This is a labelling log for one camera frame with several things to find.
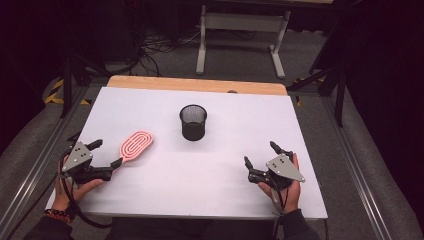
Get white board sheet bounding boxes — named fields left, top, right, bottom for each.
left=44, top=86, right=329, bottom=221

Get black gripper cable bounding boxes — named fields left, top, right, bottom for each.
left=59, top=154, right=113, bottom=230
left=269, top=178, right=288, bottom=238

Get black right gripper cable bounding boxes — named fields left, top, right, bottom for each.
left=269, top=178, right=288, bottom=238

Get beaded bracelet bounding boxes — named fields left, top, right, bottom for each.
left=43, top=207, right=76, bottom=224

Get pink oval coil object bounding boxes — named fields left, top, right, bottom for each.
left=118, top=130, right=155, bottom=165

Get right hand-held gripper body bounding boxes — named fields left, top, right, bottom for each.
left=247, top=150, right=306, bottom=192

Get black metal stand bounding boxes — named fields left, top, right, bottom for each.
left=288, top=64, right=348, bottom=128

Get aluminium rail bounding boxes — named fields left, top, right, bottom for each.
left=0, top=85, right=90, bottom=236
left=319, top=95, right=395, bottom=240

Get black floor cables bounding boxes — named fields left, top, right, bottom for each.
left=131, top=28, right=203, bottom=78

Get grey metal table frame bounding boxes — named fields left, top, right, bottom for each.
left=195, top=3, right=292, bottom=80

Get person's left hand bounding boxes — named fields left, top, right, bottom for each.
left=52, top=151, right=105, bottom=212

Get black tripod stand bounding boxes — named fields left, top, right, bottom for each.
left=59, top=54, right=113, bottom=119

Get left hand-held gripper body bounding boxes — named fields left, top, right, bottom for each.
left=60, top=140, right=114, bottom=185

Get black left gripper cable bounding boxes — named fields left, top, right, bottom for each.
left=59, top=154, right=113, bottom=230

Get person's right hand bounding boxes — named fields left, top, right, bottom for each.
left=257, top=152, right=302, bottom=215

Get yellow black hazard tape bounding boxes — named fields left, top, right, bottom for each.
left=44, top=77, right=92, bottom=106

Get black mesh cup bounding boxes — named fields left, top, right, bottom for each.
left=178, top=103, right=208, bottom=142

